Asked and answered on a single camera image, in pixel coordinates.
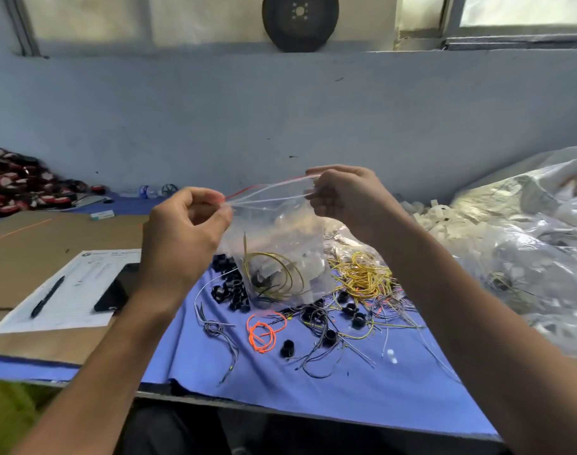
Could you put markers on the black pen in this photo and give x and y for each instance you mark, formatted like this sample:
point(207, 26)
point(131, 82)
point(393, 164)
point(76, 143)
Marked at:
point(47, 298)

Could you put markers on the black round wheel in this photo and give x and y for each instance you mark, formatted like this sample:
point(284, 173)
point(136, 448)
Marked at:
point(170, 189)

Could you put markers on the pile of large plastic bags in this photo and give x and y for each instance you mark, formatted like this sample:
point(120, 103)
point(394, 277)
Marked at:
point(535, 251)

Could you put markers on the black smartphone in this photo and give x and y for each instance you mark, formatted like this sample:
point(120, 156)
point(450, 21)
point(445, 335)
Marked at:
point(118, 289)

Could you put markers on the pile of white plastic wheels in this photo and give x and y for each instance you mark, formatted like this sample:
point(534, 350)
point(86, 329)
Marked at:
point(435, 218)

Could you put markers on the small white label card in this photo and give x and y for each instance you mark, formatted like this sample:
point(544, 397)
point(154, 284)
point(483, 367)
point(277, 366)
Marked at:
point(102, 215)

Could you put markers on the pile of black plastic rings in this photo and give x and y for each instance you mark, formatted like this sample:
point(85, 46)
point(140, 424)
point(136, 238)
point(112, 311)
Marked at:
point(350, 313)

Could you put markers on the white paper sheet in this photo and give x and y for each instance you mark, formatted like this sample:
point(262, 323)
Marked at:
point(75, 294)

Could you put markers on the blue cloth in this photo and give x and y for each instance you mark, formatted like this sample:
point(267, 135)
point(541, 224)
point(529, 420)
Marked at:
point(203, 374)

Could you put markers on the person's left forearm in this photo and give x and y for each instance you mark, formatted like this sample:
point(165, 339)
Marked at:
point(89, 384)

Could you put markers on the person's left hand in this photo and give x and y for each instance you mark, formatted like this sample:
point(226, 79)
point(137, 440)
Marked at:
point(179, 246)

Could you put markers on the person's right forearm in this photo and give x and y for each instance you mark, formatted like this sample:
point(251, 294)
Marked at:
point(487, 346)

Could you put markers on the window frame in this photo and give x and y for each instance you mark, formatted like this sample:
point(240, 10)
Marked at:
point(516, 28)

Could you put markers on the black round object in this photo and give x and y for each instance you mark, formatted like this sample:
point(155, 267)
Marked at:
point(301, 19)

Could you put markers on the clear plastic water bottle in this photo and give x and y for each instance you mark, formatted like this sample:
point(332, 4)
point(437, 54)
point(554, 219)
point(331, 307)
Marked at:
point(148, 191)

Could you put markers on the brown cardboard sheet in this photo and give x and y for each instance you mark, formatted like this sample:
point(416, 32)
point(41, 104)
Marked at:
point(32, 241)

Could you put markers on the person's right hand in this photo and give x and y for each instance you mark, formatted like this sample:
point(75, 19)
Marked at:
point(355, 199)

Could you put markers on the red-zip plastic bag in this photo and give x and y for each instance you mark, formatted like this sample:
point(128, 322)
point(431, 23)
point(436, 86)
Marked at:
point(284, 241)

